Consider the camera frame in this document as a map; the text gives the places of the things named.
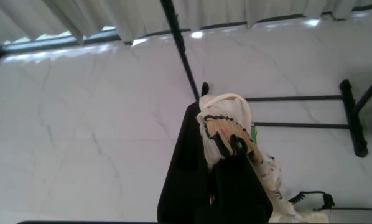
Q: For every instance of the cream printed garment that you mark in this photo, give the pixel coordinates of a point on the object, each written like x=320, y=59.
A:
x=226, y=112

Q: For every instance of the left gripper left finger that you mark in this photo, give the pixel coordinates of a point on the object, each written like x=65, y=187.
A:
x=183, y=186

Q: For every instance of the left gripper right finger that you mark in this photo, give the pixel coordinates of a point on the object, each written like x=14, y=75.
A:
x=235, y=193

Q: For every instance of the black clothes rack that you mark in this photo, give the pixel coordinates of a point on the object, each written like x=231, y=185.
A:
x=354, y=124

